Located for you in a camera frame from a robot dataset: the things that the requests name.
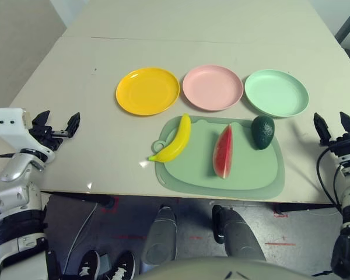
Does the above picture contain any grey foot pedal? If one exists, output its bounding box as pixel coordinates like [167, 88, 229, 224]
[99, 253, 113, 275]

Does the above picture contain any yellow plastic plate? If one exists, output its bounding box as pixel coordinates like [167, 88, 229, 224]
[115, 66, 181, 117]

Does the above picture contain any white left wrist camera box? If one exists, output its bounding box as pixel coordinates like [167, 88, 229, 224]
[0, 107, 55, 164]

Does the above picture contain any yellow toy banana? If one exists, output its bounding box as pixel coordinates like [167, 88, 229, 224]
[148, 113, 192, 163]

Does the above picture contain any black bystander sneaker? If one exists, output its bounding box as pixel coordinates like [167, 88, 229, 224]
[104, 250, 136, 280]
[75, 249, 102, 280]

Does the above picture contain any pink plastic plate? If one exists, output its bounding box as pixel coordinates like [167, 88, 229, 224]
[182, 65, 244, 111]

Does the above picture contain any black table frame bar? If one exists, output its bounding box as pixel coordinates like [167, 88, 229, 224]
[272, 202, 339, 214]
[40, 191, 116, 209]

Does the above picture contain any green silicone cutting mat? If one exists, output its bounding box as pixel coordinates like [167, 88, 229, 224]
[151, 115, 286, 201]

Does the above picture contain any red toy watermelon slice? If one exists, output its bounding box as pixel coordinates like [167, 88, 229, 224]
[212, 123, 233, 179]

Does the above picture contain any mint green plastic plate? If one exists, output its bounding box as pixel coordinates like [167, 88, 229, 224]
[244, 69, 310, 118]

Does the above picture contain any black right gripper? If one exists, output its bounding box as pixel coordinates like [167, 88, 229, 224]
[313, 111, 350, 160]

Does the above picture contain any grey robot torso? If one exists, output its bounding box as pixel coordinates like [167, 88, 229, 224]
[136, 256, 316, 280]

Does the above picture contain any grey robot right leg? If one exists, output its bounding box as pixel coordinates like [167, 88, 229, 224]
[211, 204, 266, 262]

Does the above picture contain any thin white floor cable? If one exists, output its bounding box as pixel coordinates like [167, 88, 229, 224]
[62, 201, 99, 275]

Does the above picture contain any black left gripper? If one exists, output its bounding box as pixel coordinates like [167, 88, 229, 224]
[29, 110, 81, 153]

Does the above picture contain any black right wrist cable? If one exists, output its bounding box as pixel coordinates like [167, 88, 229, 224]
[316, 145, 344, 205]

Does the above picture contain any dark green toy avocado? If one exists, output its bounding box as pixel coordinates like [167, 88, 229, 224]
[251, 115, 275, 151]

